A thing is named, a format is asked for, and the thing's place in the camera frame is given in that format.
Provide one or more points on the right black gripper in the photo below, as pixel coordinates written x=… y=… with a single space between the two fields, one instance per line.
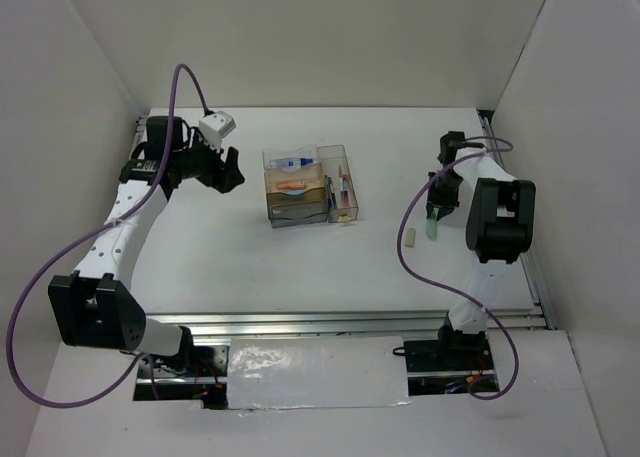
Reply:
x=446 y=204

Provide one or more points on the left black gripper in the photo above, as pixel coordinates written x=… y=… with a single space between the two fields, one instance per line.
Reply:
x=226 y=179

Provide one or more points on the orange transparent case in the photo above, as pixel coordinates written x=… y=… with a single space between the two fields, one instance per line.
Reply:
x=291 y=185

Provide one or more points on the beige eraser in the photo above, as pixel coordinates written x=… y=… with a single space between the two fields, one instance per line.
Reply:
x=410 y=236

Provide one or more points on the blue transparent case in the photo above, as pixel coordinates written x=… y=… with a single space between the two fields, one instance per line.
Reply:
x=293 y=193

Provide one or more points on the small blue cap bottle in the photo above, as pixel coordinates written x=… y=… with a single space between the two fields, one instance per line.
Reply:
x=290 y=164

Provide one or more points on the red gel pen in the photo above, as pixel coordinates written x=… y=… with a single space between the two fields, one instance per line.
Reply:
x=345 y=194

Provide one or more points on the black gel pen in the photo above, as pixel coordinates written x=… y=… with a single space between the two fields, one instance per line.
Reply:
x=332 y=193

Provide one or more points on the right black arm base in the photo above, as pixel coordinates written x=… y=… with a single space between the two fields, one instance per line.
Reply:
x=428 y=356

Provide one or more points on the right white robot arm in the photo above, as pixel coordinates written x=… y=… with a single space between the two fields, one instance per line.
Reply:
x=498 y=230

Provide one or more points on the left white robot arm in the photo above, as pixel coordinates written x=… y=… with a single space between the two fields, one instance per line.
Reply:
x=93 y=306

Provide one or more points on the tiered clear stationery organizer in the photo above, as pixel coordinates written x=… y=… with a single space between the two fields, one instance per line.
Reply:
x=312 y=207

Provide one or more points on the clear pen tray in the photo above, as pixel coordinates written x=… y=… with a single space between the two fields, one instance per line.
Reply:
x=331 y=157

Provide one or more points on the white foil sheet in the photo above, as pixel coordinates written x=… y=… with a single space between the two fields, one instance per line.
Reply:
x=316 y=373

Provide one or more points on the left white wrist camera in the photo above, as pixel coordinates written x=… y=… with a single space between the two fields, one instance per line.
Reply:
x=215 y=127

